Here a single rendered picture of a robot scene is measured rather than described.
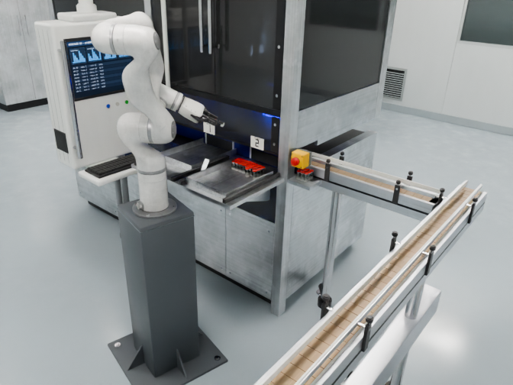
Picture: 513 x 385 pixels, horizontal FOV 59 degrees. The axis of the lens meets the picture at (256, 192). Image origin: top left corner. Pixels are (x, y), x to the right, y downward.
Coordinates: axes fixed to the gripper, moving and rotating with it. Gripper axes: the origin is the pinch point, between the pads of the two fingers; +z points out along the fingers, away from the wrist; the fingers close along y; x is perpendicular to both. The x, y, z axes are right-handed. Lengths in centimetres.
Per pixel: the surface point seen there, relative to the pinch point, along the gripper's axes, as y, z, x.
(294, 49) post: -16.5, 18.3, 40.3
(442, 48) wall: -417, 263, 2
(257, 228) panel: -5, 51, -52
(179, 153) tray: -29, -4, -46
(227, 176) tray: -1.4, 20.2, -26.5
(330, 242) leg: 5, 85, -32
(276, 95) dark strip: -16.6, 22.6, 17.5
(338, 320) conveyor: 99, 47, 19
